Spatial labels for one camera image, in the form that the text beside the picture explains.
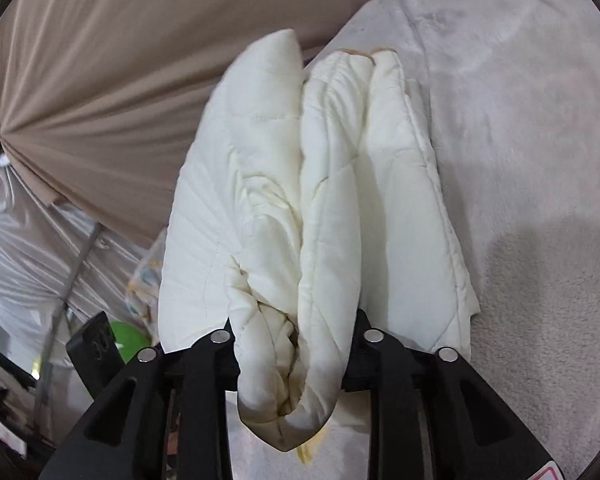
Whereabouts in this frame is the grey floral fleece blanket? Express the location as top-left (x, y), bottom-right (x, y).
top-left (124, 0), bottom-right (600, 480)

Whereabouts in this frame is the cream quilted jacket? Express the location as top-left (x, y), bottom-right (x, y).
top-left (158, 29), bottom-right (479, 452)

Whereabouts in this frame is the silver satin curtain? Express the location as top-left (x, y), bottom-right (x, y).
top-left (0, 167), bottom-right (145, 442)

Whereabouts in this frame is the beige draped curtain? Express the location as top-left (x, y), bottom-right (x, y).
top-left (0, 0), bottom-right (368, 246)

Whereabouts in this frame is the green round sign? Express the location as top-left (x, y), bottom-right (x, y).
top-left (110, 321), bottom-right (151, 363)

